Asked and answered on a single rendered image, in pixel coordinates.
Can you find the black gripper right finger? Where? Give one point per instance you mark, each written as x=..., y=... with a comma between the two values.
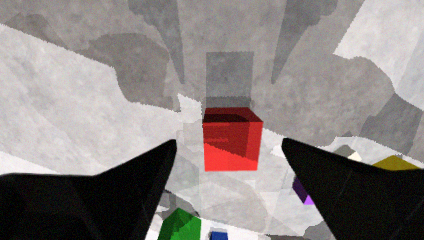
x=358, y=201

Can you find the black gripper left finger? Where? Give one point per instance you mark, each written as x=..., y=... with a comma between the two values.
x=118, y=204

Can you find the red block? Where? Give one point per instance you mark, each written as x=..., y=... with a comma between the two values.
x=232, y=139

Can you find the purple block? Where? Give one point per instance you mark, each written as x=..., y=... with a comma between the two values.
x=301, y=192

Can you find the green block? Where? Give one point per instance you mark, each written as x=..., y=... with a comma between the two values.
x=180, y=225

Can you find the yellow block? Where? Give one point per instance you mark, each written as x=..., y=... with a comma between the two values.
x=394, y=163

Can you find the small blue block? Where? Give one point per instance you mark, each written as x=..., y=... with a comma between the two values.
x=219, y=236

